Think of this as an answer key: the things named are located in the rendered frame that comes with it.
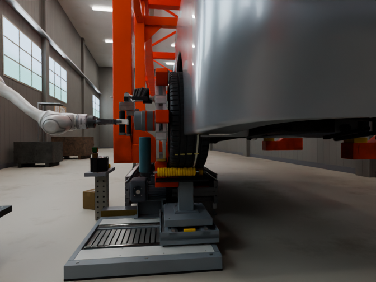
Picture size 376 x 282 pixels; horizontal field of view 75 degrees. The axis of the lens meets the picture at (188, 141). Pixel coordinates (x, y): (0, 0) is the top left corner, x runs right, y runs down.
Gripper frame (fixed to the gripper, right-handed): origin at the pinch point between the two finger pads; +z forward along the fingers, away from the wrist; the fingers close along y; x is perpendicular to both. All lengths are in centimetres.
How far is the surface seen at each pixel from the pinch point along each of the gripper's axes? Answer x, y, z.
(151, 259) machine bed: -75, 22, 18
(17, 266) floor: -83, 4, -58
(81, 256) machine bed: -75, 13, -21
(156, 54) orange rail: 249, -609, 14
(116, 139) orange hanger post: -11, -59, -14
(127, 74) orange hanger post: 44, -60, -4
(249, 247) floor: -83, -4, 82
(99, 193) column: -59, -73, -31
